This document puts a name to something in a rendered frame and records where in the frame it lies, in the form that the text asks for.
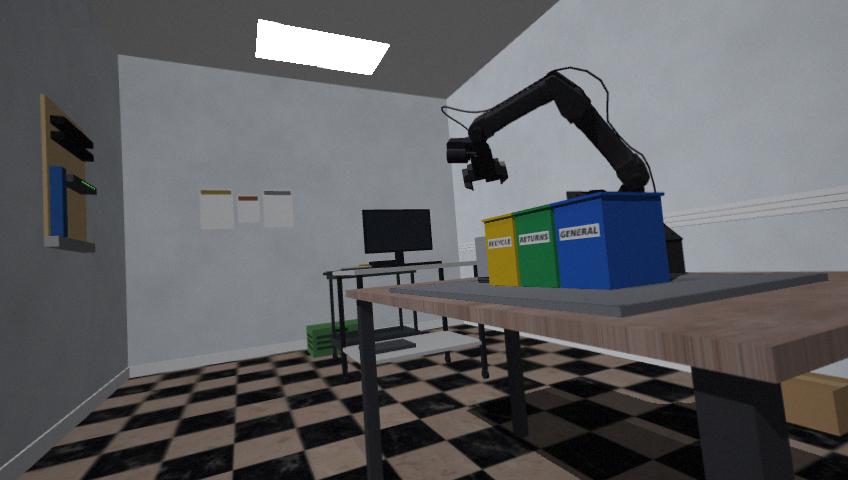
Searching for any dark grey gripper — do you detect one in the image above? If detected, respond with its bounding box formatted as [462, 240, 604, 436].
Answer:
[462, 158, 508, 191]

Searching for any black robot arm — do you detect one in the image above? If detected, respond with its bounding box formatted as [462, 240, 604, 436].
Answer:
[446, 71, 650, 192]

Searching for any green open bin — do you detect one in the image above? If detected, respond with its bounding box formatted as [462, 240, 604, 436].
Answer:
[514, 204, 561, 288]

